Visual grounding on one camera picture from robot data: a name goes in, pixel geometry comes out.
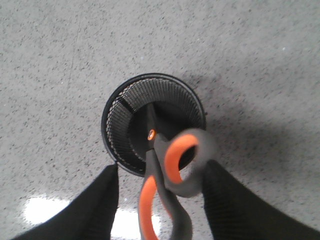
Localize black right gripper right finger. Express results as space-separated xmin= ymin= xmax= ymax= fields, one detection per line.
xmin=202 ymin=160 xmax=320 ymax=240

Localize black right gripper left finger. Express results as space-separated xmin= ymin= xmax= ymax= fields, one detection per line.
xmin=14 ymin=164 xmax=119 ymax=240

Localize grey orange handled scissors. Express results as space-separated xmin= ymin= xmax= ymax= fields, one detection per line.
xmin=138 ymin=103 xmax=218 ymax=240

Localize black mesh pen bucket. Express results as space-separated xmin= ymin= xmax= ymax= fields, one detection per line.
xmin=101 ymin=73 xmax=206 ymax=177

